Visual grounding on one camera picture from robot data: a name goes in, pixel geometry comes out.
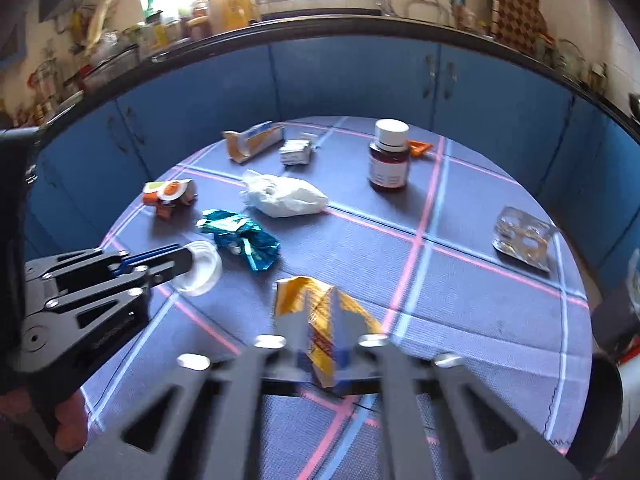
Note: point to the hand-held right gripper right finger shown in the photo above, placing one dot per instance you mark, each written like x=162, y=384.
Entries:
x=365, y=360

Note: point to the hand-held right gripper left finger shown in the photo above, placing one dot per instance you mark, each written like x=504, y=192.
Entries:
x=280, y=360

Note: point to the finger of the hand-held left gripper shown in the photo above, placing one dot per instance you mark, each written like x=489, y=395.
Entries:
x=150, y=256
x=100, y=325

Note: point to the white round plastic lid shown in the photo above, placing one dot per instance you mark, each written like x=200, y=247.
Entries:
x=205, y=267

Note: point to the torn yellow and white carton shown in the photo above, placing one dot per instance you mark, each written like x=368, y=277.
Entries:
x=320, y=320

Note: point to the crushed orange small carton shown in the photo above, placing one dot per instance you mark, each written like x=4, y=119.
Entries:
x=170, y=195

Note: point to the teal foil wrapper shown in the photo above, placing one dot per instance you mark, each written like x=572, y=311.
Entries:
x=245, y=240

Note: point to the white plastic bag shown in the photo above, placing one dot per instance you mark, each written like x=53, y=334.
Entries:
x=285, y=197

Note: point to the white medicine box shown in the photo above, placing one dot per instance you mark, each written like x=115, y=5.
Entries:
x=250, y=142

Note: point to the silver foil packet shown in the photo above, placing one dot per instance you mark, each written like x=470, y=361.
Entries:
x=295, y=152

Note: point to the silver blister pack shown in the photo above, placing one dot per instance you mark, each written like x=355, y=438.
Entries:
x=522, y=237

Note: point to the brown medicine bottle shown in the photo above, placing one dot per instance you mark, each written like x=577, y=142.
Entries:
x=389, y=160

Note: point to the orange peel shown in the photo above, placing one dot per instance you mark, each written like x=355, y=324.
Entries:
x=419, y=149

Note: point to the person's left hand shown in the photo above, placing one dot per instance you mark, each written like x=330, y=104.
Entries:
x=70, y=425

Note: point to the blue cabinet door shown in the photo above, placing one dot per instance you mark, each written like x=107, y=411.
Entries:
x=350, y=75
x=590, y=160
x=500, y=110
x=200, y=95
x=75, y=170

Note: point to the pan with glass lid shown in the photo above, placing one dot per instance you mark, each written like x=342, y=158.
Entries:
x=112, y=67

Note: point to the brown lidded jar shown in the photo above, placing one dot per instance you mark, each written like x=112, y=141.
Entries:
x=199, y=22

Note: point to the yellow bottle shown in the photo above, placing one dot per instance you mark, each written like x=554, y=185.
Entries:
x=236, y=5

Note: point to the black countertop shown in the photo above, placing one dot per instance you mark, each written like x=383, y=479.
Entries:
x=320, y=24

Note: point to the metal faucet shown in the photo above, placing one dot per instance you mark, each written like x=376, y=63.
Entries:
x=425, y=2

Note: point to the glass pot lid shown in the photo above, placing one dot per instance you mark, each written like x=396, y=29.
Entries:
x=570, y=60

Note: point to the checkered cutting board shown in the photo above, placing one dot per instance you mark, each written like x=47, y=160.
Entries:
x=520, y=5

